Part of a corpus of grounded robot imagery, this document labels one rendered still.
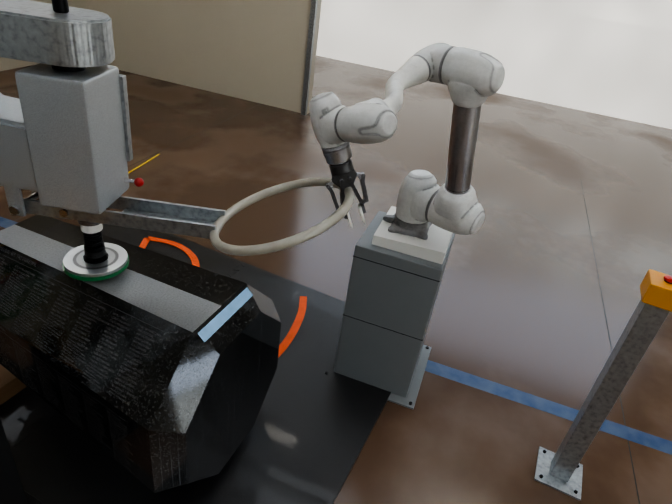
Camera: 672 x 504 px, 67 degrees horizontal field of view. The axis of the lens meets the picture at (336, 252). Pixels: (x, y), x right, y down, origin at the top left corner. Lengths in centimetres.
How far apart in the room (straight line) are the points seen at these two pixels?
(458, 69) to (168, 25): 594
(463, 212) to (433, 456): 113
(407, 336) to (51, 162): 163
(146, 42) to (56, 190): 604
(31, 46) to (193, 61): 576
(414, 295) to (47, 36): 165
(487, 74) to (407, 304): 106
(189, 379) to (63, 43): 104
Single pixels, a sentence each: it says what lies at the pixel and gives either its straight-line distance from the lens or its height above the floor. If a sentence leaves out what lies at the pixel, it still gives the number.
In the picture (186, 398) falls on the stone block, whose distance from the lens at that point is 178.
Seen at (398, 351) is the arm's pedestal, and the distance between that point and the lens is 253.
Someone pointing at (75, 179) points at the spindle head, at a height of 122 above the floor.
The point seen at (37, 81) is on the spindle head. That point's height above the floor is 150.
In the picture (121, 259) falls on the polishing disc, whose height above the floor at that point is 86.
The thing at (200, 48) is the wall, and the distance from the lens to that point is 727.
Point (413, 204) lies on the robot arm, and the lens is 224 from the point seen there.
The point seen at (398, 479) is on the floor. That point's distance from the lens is 243.
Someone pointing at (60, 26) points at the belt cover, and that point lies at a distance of 162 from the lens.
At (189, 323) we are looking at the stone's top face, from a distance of 177.
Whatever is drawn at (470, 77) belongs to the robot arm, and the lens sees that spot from 186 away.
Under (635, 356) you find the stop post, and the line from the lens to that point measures 224.
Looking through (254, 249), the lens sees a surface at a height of 116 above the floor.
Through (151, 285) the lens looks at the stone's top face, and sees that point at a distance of 195.
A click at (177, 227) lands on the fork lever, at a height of 108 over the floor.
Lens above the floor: 194
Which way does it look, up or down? 31 degrees down
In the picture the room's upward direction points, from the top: 9 degrees clockwise
